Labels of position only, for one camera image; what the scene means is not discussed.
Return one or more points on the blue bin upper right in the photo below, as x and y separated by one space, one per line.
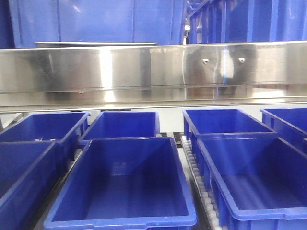
238 21

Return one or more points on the white roller track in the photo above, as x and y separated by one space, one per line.
207 217

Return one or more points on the blue bin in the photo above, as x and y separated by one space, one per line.
125 184
159 21
257 183
289 123
28 172
222 123
64 128
122 125
6 34
238 21

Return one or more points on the stainless steel shelf rail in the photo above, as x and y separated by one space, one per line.
81 78

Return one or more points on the blue bin lower left front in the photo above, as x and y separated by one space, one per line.
28 172

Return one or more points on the blue bin upper left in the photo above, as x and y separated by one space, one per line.
6 34

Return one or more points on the blue bin lower right front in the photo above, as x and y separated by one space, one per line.
257 183

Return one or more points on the blue bin far right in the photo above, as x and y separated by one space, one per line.
289 123

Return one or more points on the blue bin upper centre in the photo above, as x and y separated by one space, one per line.
159 21

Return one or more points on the blue bin lower right back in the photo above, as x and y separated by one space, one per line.
222 123

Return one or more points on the blue bin lower centre back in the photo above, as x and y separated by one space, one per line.
122 125

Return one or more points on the silver metal tray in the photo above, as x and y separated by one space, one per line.
90 44

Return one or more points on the blue bin lower left back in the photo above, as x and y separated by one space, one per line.
64 128

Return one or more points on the blue bin lower centre front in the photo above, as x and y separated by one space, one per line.
125 184

